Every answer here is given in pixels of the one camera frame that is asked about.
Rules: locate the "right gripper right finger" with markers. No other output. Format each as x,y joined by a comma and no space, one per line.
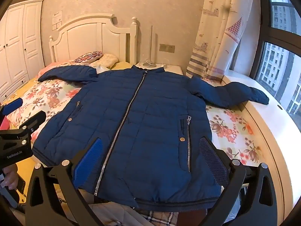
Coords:
258,207

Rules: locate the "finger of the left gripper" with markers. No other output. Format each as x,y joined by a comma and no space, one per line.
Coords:
34,122
10,107

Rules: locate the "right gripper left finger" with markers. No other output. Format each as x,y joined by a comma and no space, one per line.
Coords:
43,206

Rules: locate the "navy blue puffer jacket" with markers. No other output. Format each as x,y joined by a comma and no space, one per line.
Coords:
154,187

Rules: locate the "person's left hand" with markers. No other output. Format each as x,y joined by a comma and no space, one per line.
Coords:
11,177

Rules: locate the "white wardrobe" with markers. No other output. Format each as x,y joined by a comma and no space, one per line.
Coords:
21,49

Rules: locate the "white window sill bench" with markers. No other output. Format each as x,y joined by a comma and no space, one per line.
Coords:
281,148

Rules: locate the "floral bed sheet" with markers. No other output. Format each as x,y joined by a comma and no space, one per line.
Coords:
47,96

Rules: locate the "patterned embroidered pillow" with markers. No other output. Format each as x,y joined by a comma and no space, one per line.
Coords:
89,57

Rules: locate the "cream fluffy pillow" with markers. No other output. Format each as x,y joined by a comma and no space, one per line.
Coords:
107,61

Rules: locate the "plaid fabric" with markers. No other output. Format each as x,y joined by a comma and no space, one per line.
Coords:
160,218

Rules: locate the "white wooden headboard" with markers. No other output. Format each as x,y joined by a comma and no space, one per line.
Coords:
95,32

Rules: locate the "dark framed window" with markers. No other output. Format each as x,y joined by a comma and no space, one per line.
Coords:
277,62

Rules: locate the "white bedside table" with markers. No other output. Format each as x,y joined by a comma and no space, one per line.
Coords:
168,68

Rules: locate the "patterned window curtain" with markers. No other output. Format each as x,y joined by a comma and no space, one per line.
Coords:
221,27

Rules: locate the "wall paper notice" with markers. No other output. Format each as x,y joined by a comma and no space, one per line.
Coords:
56,20

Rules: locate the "gold wall socket plate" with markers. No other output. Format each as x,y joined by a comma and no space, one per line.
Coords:
167,48

